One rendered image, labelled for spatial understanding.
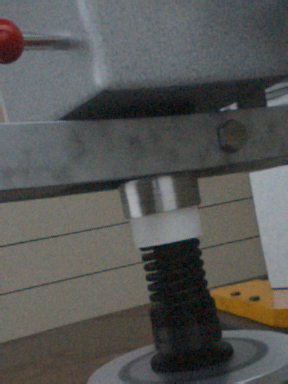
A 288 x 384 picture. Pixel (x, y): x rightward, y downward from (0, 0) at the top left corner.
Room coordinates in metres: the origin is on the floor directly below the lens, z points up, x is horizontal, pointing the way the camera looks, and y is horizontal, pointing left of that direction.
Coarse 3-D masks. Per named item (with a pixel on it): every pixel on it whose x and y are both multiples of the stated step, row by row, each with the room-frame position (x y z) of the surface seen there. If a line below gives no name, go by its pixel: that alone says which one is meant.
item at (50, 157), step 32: (0, 128) 0.46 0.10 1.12; (32, 128) 0.47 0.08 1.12; (64, 128) 0.48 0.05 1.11; (96, 128) 0.49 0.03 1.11; (128, 128) 0.51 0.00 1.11; (160, 128) 0.53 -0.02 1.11; (192, 128) 0.54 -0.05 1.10; (224, 128) 0.55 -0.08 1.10; (256, 128) 0.58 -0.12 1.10; (0, 160) 0.45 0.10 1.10; (32, 160) 0.46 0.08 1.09; (64, 160) 0.48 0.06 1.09; (96, 160) 0.49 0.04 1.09; (128, 160) 0.51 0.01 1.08; (160, 160) 0.52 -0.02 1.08; (192, 160) 0.54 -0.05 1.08; (224, 160) 0.56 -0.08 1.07; (256, 160) 0.58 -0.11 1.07; (0, 192) 0.48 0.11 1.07; (32, 192) 0.52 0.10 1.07; (64, 192) 0.59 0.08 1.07; (96, 192) 0.62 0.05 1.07
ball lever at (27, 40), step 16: (0, 32) 0.44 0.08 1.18; (16, 32) 0.45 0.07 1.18; (32, 32) 0.46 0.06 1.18; (48, 32) 0.47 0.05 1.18; (64, 32) 0.47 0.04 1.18; (0, 48) 0.44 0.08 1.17; (16, 48) 0.45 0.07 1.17; (32, 48) 0.46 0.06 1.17; (48, 48) 0.47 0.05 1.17; (64, 48) 0.48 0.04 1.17
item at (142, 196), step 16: (160, 176) 0.55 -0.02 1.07; (176, 176) 0.55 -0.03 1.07; (192, 176) 0.57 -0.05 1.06; (128, 192) 0.56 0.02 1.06; (144, 192) 0.55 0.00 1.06; (160, 192) 0.55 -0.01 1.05; (176, 192) 0.55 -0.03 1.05; (192, 192) 0.56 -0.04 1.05; (128, 208) 0.57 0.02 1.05; (144, 208) 0.55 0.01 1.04; (160, 208) 0.55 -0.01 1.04; (176, 208) 0.55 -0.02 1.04
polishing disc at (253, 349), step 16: (224, 336) 0.66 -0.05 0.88; (240, 336) 0.64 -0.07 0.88; (256, 336) 0.63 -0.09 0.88; (272, 336) 0.62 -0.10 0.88; (144, 352) 0.66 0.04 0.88; (240, 352) 0.58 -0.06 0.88; (256, 352) 0.57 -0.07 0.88; (272, 352) 0.56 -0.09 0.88; (112, 368) 0.62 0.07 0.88; (128, 368) 0.60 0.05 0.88; (144, 368) 0.59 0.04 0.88; (208, 368) 0.55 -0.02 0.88; (224, 368) 0.54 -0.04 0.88; (240, 368) 0.53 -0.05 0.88; (256, 368) 0.52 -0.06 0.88; (272, 368) 0.51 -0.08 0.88
